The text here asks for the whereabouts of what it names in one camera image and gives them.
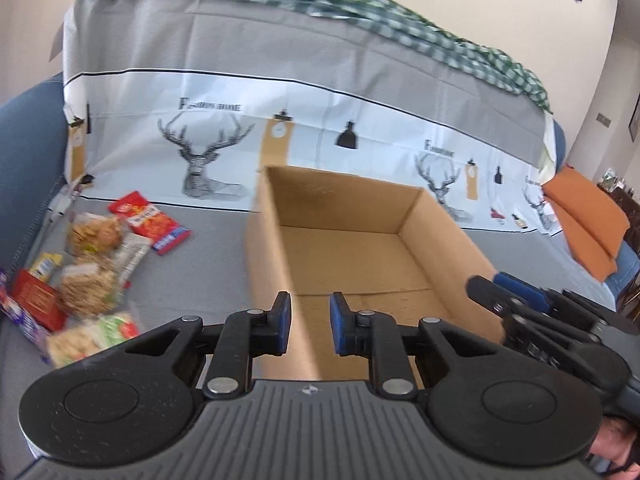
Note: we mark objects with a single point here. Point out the green red snack bag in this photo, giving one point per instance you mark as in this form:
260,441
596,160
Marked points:
90,337

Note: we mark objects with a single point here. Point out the dark wooden cabinet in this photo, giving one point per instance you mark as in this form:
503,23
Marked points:
624,198

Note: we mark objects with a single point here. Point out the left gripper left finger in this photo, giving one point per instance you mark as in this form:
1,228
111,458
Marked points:
244,336

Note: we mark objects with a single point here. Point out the deer print sofa cover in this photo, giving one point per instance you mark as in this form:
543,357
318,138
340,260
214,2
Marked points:
186,101

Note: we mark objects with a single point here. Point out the cardboard box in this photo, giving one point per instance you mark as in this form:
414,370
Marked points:
386,247

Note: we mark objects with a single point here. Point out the red long snack packet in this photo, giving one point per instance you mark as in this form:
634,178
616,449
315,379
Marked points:
145,219

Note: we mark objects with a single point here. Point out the grey silver snack packet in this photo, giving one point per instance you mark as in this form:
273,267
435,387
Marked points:
130,253

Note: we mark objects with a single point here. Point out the purple snack packet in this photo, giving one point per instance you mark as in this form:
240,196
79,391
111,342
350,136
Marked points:
25,323

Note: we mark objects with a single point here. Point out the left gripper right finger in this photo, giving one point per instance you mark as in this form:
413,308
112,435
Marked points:
376,337

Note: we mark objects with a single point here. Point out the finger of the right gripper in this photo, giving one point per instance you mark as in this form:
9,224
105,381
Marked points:
535,297
492,297

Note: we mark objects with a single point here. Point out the clear peanut bag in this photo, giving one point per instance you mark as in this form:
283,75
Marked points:
89,288

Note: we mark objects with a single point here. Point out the yellow wafer bar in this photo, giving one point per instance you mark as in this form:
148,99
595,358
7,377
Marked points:
45,265

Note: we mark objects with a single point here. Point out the operator right hand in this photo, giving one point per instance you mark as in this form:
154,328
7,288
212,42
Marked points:
614,442

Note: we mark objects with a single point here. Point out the red envelope snack packet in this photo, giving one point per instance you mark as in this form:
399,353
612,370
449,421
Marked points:
39,299

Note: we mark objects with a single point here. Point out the clear cracker bag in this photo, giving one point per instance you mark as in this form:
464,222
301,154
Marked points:
94,234

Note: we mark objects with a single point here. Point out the orange cushion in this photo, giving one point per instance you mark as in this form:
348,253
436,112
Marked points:
594,226

